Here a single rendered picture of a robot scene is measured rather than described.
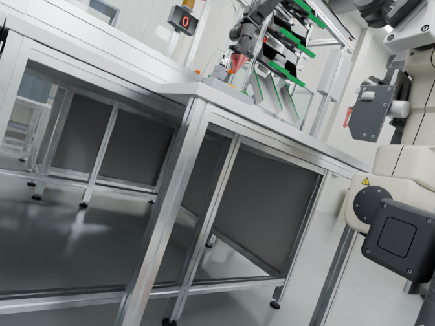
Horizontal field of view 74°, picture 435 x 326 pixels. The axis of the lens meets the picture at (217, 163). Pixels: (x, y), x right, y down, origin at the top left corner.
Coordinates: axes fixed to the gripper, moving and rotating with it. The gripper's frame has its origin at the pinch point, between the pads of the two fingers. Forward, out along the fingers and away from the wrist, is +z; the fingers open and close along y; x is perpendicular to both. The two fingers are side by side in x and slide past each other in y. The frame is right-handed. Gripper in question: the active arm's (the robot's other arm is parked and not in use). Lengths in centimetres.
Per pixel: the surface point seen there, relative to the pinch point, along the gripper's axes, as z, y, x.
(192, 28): -13.0, 15.0, -18.6
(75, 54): 23, 61, 16
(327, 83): -58, -158, -61
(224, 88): 12.6, 14.3, 15.3
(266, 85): -7.4, -34.0, -13.3
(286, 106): -1.1, -47.9, -7.2
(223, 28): -195, -243, -382
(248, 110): 22, 27, 44
